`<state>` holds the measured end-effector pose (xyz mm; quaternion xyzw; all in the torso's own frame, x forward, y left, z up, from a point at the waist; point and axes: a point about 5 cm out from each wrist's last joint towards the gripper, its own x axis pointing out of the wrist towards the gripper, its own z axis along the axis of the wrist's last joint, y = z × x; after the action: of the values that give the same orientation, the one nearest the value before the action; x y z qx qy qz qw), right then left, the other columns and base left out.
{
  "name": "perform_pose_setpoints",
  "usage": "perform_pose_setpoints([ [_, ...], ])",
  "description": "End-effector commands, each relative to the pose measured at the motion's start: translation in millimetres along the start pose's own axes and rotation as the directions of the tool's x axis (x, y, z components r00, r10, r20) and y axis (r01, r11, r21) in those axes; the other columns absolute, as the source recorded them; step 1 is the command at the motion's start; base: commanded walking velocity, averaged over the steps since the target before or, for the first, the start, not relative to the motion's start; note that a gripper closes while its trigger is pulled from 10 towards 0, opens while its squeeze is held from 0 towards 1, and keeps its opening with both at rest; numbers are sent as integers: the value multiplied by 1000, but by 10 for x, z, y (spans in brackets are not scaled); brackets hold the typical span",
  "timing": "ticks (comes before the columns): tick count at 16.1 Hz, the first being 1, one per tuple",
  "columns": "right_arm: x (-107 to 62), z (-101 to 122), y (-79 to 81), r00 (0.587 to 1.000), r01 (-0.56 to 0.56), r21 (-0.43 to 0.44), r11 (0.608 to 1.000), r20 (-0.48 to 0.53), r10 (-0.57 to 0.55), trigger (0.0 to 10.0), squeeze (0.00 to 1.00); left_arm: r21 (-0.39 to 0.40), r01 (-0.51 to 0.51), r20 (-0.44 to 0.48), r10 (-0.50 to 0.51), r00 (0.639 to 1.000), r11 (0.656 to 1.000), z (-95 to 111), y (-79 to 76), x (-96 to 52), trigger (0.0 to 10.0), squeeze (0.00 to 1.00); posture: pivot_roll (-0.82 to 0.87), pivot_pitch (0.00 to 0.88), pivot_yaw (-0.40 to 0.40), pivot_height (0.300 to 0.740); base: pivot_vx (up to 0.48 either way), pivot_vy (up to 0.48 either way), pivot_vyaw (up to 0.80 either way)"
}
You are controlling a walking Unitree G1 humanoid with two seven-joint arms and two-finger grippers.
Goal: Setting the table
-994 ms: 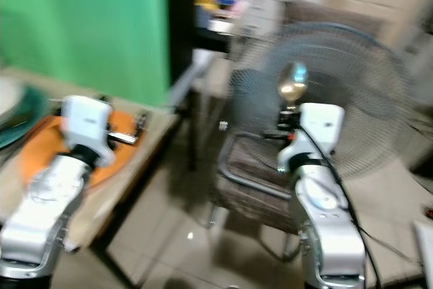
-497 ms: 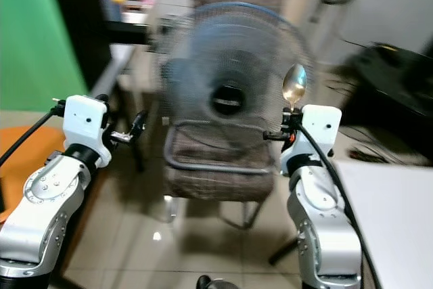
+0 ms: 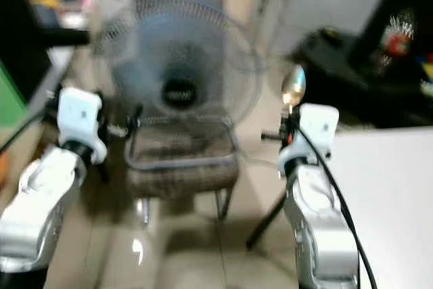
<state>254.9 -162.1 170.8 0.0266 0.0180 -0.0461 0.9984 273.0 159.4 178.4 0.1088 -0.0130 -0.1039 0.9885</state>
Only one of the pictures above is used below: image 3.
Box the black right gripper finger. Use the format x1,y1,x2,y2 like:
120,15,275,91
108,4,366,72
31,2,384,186
261,109,292,143

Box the golden metal spoon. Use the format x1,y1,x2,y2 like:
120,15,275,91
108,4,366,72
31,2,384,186
277,64,307,115

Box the grey checked chair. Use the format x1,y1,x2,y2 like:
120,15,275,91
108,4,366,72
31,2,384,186
118,0,246,225

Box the grey electric fan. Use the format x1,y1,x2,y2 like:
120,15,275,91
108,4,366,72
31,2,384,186
93,0,266,135

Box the black desk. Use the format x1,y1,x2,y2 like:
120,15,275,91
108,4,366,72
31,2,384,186
290,0,433,129

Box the black tripod leg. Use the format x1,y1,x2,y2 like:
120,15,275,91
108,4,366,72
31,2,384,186
245,191,288,250

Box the green board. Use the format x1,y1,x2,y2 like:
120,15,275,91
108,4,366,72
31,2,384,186
0,62,23,127

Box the black shelf unit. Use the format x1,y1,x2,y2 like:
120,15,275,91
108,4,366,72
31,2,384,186
0,0,133,100

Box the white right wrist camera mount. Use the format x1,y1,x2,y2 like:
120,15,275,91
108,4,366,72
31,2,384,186
277,103,340,179

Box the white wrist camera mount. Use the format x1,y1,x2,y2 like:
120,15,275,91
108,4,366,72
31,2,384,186
277,103,340,179
57,87,109,165

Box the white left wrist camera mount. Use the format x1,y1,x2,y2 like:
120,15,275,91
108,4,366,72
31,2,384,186
57,87,109,165

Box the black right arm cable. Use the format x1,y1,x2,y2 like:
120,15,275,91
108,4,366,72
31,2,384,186
296,125,380,289

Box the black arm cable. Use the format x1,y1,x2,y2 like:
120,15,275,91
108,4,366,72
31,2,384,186
296,125,380,289
0,99,65,154

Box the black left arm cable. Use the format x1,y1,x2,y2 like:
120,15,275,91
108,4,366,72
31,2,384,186
0,99,65,154

